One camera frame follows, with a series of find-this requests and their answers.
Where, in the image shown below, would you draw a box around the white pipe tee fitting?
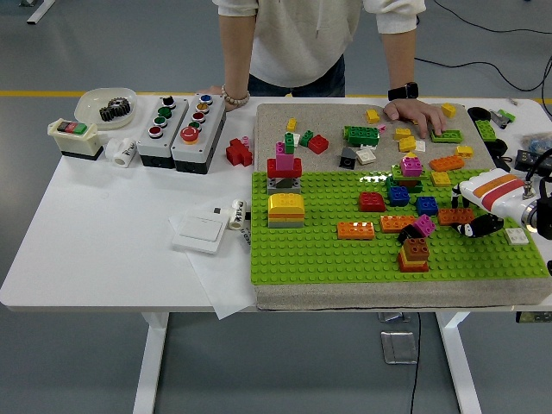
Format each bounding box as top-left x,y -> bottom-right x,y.
104,136 -> 138,168

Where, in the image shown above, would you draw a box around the white table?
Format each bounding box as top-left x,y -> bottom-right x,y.
0,91 -> 552,414

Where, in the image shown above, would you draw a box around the grey furniture foot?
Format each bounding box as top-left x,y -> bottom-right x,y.
26,0 -> 57,25

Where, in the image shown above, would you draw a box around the tall pink brick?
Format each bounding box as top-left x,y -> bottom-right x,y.
275,141 -> 295,173

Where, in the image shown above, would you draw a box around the black smartwatch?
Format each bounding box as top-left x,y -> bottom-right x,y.
386,81 -> 420,103

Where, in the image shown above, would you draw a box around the white labelled pipe fitting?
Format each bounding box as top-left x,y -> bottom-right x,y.
227,198 -> 252,231

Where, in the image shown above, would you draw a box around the pink two-by-two brick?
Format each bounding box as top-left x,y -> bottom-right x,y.
399,155 -> 423,177
412,214 -> 436,238

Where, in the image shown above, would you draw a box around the yellow curved brick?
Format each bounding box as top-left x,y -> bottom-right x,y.
267,192 -> 305,216

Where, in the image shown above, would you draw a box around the plastic bag with blue parts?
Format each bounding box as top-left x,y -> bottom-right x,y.
521,132 -> 552,155

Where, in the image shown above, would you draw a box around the metal floor socket plate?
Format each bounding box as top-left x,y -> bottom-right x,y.
379,329 -> 419,366

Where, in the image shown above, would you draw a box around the beige red-green switch box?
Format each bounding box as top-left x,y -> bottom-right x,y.
46,118 -> 105,162

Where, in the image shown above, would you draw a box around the black hanging cable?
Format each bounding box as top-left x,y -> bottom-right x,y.
409,310 -> 423,414

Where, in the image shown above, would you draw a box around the green studded baseplate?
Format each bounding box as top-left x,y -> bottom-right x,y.
249,169 -> 547,286

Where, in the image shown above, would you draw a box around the person's left hand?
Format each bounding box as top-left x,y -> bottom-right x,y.
382,97 -> 449,140

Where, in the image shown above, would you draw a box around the grey-brown foam mat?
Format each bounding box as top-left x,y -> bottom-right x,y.
253,102 -> 552,312

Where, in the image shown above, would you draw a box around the black floor cable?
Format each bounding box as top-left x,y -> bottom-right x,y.
413,55 -> 552,92
430,0 -> 552,35

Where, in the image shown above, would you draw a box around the white oval dish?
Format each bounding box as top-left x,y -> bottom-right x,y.
74,87 -> 139,131

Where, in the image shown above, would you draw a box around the black device box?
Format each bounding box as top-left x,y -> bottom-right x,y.
515,148 -> 552,172

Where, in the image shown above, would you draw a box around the red cross-shaped brick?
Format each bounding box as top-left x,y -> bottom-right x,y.
225,137 -> 254,167

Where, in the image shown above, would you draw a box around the red two-by-two brick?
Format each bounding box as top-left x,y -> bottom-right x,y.
307,134 -> 330,155

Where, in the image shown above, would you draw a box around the black metal gears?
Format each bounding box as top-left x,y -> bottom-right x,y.
98,97 -> 133,123

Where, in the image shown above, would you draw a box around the person's right hand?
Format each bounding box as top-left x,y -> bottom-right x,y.
194,83 -> 250,114

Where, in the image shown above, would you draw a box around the white paper sheet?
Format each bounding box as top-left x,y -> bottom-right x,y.
168,210 -> 260,321

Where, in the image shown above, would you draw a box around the brown two-by-two brick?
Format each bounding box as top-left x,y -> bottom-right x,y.
403,236 -> 431,263

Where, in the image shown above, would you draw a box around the bead bracelet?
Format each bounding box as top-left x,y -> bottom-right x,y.
221,84 -> 252,108

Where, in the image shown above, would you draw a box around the orange thin plate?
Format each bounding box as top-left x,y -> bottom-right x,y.
267,210 -> 305,223

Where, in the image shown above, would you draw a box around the grey and green tool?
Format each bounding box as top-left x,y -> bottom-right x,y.
489,109 -> 518,129

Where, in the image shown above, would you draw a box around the person's torso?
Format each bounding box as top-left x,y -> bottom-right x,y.
212,0 -> 428,98

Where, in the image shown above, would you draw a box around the grey emergency-stop control box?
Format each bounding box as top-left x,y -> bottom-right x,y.
171,92 -> 228,176

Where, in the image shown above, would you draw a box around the green studded brick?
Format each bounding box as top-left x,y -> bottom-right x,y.
474,119 -> 498,141

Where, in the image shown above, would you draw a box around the grey arch brick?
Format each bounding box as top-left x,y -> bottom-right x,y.
266,175 -> 303,196

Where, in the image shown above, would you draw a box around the white table leg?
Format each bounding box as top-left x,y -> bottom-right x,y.
132,310 -> 170,414
435,310 -> 483,414

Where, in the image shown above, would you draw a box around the red curved brick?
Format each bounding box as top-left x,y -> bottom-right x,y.
358,191 -> 387,213

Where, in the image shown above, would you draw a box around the orange two-by-four brick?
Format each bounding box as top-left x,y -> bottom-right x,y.
437,207 -> 476,227
336,221 -> 376,241
379,214 -> 417,235
429,154 -> 467,172

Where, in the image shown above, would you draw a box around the lime green plate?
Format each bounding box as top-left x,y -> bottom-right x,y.
390,163 -> 430,181

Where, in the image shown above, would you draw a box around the dark green brick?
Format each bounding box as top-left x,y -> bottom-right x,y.
386,176 -> 425,194

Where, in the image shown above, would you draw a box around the green two-by-four brick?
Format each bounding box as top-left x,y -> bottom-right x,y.
342,124 -> 382,147

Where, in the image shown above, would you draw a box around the black table control panel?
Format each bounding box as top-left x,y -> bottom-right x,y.
515,310 -> 552,324

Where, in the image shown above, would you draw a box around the blue two-by-two brick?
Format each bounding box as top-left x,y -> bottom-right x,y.
387,184 -> 411,207
416,196 -> 439,216

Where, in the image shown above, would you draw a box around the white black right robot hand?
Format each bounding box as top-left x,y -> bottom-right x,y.
449,168 -> 532,240

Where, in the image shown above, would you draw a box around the grey four-button control box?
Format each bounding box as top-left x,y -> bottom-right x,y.
135,95 -> 190,169

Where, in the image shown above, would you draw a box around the wide red brick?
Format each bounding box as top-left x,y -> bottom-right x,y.
266,158 -> 304,179

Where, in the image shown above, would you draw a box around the green two-by-four plate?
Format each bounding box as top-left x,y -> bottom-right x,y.
430,128 -> 465,145

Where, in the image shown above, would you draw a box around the white wall switch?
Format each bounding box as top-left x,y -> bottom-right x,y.
172,214 -> 229,255

